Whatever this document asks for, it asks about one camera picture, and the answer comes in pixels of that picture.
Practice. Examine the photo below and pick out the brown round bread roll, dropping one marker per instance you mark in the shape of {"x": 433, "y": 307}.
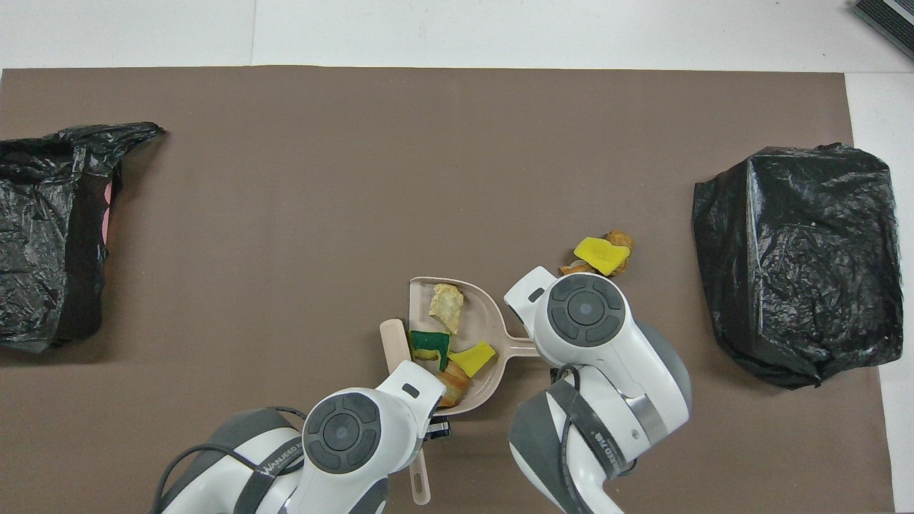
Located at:
{"x": 621, "y": 239}

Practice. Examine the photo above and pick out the dark ridged object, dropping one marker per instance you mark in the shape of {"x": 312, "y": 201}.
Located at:
{"x": 889, "y": 21}

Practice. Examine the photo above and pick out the brown table mat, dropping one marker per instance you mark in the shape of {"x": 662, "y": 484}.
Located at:
{"x": 285, "y": 214}

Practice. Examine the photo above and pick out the large yellow sponge piece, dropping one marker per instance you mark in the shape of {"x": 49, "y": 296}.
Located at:
{"x": 601, "y": 255}

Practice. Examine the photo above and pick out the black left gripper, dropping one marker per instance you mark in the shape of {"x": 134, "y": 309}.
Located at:
{"x": 440, "y": 428}

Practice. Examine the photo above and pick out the yellow sponge wedge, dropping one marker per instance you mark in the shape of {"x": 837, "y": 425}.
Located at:
{"x": 473, "y": 357}

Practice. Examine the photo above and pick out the beige hand brush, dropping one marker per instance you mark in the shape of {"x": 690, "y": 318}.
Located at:
{"x": 394, "y": 343}

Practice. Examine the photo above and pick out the toy croissant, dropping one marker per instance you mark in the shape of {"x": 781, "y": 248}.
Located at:
{"x": 575, "y": 269}

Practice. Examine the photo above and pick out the black bag lined pink bin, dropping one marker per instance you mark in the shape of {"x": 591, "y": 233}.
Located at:
{"x": 43, "y": 235}

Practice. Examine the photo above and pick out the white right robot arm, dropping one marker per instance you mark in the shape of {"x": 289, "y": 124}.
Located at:
{"x": 607, "y": 371}

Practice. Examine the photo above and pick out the beige plastic dustpan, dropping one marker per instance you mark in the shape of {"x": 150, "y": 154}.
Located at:
{"x": 485, "y": 314}

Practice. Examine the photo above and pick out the yellow sponge with green pad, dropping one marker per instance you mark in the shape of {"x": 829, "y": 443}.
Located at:
{"x": 428, "y": 345}

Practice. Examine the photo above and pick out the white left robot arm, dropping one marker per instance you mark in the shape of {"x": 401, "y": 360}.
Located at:
{"x": 343, "y": 435}

